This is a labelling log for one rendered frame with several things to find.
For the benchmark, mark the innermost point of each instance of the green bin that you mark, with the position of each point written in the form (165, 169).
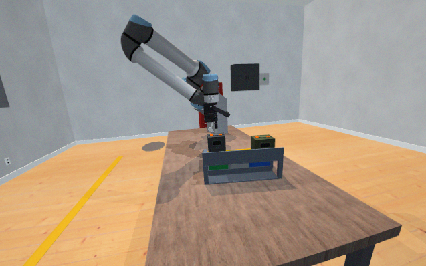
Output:
(218, 167)

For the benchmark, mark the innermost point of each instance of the blue open bin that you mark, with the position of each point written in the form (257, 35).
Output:
(259, 164)

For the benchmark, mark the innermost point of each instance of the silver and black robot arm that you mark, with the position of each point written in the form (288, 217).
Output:
(140, 31)

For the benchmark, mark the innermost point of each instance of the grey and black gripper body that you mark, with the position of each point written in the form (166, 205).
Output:
(209, 113)

